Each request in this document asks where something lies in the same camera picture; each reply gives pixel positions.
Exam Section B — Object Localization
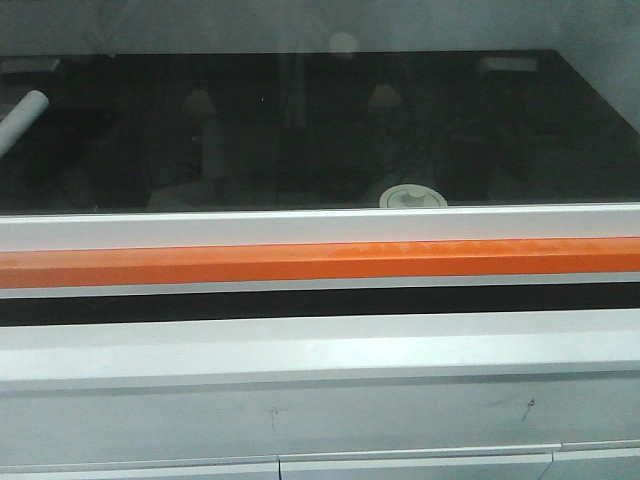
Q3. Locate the glass jar with white lid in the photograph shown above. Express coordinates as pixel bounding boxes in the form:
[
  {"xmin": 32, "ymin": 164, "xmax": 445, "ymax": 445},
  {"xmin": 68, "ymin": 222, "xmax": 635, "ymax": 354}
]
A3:
[{"xmin": 379, "ymin": 184, "xmax": 448, "ymax": 209}]

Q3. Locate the fume hood glass sash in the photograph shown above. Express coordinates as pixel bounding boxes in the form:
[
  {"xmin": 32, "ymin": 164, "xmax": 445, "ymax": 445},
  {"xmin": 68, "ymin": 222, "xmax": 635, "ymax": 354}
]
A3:
[{"xmin": 1, "ymin": 50, "xmax": 639, "ymax": 252}]

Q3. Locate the rolled white poster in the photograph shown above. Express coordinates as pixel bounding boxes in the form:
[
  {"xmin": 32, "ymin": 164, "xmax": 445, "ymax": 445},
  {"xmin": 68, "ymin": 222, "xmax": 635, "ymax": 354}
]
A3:
[{"xmin": 0, "ymin": 90, "xmax": 49, "ymax": 157}]

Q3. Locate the orange sash handle bar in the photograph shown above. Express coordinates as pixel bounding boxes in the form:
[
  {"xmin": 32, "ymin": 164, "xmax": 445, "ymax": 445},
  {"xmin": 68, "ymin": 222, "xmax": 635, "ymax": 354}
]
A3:
[{"xmin": 1, "ymin": 237, "xmax": 639, "ymax": 289}]

